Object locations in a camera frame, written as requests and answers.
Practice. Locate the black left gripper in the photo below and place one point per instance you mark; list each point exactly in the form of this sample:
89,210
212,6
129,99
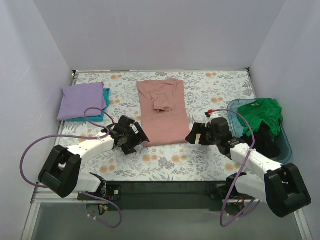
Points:
133,137

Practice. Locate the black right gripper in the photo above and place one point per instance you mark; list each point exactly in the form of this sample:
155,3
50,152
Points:
202,136

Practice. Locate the pink t-shirt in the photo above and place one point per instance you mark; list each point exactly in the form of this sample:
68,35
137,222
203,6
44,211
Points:
164,116

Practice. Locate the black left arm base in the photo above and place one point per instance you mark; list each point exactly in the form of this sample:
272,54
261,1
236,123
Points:
110,192

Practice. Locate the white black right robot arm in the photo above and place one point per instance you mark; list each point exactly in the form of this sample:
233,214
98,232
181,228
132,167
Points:
281,186

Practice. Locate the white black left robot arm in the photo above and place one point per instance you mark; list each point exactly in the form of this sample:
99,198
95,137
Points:
61,172

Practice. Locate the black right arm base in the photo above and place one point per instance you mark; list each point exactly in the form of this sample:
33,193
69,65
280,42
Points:
218,190

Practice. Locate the blue plastic bin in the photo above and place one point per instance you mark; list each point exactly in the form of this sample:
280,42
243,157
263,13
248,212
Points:
237,130

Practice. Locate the black t-shirt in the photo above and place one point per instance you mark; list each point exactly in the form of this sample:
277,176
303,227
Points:
264,144

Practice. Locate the green t-shirt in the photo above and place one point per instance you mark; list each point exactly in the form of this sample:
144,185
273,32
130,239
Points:
265,111

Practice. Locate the folded purple t-shirt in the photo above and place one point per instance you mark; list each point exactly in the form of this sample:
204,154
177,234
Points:
77,98

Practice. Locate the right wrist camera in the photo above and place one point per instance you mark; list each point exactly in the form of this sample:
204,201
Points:
210,114

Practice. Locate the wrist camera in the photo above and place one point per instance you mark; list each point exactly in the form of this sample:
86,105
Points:
210,114
125,124

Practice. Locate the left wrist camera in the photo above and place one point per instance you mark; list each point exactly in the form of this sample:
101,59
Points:
125,124

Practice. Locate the aluminium frame rail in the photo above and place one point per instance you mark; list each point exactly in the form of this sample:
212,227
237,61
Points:
53,218

